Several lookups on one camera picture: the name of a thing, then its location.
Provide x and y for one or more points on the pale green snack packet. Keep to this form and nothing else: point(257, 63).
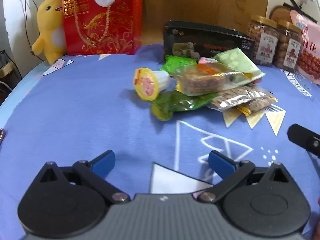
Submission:
point(237, 61)

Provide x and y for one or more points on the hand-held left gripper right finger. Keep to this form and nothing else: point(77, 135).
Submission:
point(220, 164)

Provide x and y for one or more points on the clear jar of pale nuts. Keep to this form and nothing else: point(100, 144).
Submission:
point(262, 42)

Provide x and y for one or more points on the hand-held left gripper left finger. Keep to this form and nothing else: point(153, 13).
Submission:
point(105, 163)

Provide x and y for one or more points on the blue printed cloth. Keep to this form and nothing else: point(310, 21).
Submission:
point(87, 105)

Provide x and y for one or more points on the yellow-lidded jelly cup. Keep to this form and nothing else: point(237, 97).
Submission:
point(147, 83)

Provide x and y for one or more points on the yellow-edged nut packet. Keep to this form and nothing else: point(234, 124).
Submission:
point(260, 103)

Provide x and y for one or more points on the dark wooden board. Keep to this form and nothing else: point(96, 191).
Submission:
point(281, 13)

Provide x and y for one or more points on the red gift box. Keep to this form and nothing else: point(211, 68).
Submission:
point(120, 30)

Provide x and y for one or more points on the black printed box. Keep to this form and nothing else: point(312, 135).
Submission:
point(212, 38)

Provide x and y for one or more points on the black metal frame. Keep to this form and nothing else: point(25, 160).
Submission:
point(295, 3)

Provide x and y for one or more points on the yellow plush toy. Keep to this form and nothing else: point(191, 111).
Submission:
point(50, 30)

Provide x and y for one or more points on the bright green snack packet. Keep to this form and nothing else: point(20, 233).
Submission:
point(178, 63)

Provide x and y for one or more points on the pink snack bag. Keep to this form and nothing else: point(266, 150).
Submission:
point(311, 55)

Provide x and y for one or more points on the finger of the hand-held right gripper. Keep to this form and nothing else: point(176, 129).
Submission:
point(303, 137)

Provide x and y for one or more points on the clear brown bar packet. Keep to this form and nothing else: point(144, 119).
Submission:
point(205, 81)

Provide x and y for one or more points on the silver-edged seed packet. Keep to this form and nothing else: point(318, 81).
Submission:
point(235, 97)

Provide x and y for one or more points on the clear jar of brown nuts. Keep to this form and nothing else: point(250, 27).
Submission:
point(287, 50)

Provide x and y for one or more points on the dark green snack packet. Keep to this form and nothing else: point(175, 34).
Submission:
point(177, 103)

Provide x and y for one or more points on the large wooden panel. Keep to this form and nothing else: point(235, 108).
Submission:
point(187, 2)

